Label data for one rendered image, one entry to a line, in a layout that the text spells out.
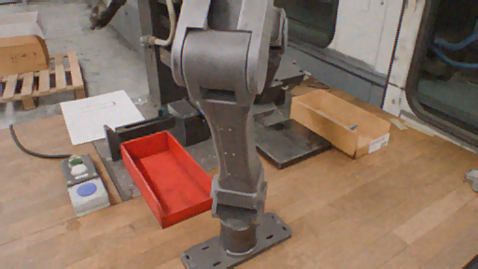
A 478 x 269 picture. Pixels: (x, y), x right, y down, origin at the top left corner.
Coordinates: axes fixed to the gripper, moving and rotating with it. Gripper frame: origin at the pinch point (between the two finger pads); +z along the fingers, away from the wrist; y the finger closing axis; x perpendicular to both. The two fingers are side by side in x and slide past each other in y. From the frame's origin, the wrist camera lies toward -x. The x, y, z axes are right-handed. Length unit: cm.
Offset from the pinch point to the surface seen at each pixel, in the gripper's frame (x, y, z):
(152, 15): 4.7, 42.9, 1.6
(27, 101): 49, 213, 205
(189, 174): 12.7, -3.0, 10.8
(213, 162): 5.4, -1.4, 12.1
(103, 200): 32.0, -3.0, 9.7
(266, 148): -7.4, -4.3, 8.3
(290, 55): -64, 48, 35
